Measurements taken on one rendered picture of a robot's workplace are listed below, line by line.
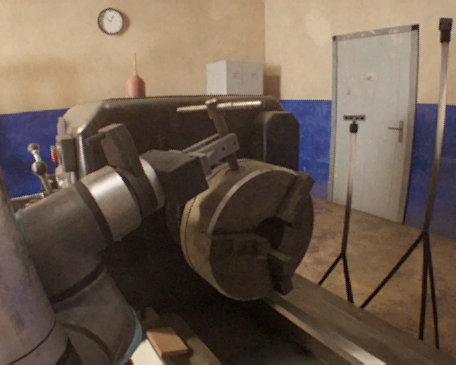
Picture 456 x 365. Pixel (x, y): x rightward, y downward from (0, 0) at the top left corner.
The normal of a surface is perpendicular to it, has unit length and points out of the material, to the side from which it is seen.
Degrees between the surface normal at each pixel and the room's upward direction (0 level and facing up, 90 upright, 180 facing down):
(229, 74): 90
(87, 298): 75
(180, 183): 87
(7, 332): 83
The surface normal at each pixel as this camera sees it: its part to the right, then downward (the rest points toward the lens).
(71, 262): 0.76, -0.14
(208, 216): -0.73, -0.35
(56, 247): 0.62, -0.02
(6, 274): 0.95, -0.09
